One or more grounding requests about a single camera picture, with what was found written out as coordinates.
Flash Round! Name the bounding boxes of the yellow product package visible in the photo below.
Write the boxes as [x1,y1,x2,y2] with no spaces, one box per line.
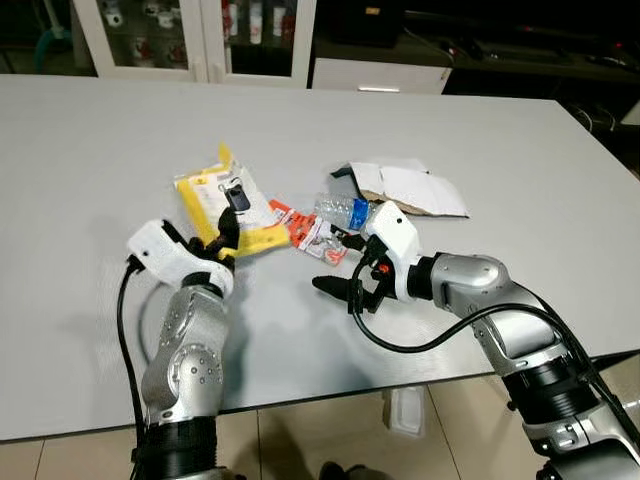
[174,143,292,259]

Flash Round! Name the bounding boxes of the red and white blister pack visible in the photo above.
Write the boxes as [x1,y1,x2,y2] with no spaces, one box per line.
[267,198,352,267]

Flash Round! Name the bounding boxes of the clear plastic bottle blue label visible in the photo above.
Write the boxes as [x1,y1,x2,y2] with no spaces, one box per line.
[313,193,384,237]

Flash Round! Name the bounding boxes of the flattened white cardboard box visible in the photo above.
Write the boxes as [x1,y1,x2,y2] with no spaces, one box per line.
[332,158,470,220]

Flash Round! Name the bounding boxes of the white plastic container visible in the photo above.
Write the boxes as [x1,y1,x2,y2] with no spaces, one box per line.
[384,387,427,438]

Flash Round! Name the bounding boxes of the right robot leg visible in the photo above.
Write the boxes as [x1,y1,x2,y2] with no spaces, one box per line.
[320,461,377,480]

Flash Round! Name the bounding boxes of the white glass door cabinet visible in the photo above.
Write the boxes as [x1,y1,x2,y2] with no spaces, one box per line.
[72,0,319,87]

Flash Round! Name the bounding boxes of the white drawer unit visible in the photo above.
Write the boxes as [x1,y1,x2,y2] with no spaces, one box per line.
[311,57,452,95]

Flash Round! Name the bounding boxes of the dark cluttered desk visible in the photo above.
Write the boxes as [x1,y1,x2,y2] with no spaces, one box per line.
[316,0,640,99]

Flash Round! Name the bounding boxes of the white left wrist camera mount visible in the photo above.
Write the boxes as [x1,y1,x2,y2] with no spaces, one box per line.
[127,220,236,297]

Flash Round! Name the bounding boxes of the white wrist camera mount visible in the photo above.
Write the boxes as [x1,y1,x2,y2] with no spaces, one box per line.
[127,220,236,297]
[364,202,422,302]

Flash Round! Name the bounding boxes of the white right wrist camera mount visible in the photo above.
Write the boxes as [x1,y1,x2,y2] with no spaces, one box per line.
[364,202,422,302]

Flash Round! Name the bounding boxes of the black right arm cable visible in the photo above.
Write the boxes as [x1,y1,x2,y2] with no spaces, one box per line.
[348,255,591,381]

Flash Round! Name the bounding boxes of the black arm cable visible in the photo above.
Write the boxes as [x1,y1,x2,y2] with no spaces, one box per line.
[116,256,151,441]
[348,255,591,381]

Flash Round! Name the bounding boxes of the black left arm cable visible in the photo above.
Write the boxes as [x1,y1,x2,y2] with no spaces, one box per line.
[116,256,151,441]

